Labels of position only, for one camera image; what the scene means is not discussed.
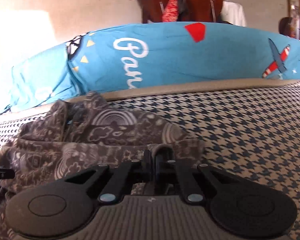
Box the grey patterned fleece garment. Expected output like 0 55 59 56
0 92 204 239

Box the blue cartoon print pillow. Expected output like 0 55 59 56
0 22 300 113

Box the white tablecloth table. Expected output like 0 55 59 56
221 1 247 27

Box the dark wooden chair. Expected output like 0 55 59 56
177 0 223 22
137 0 168 23

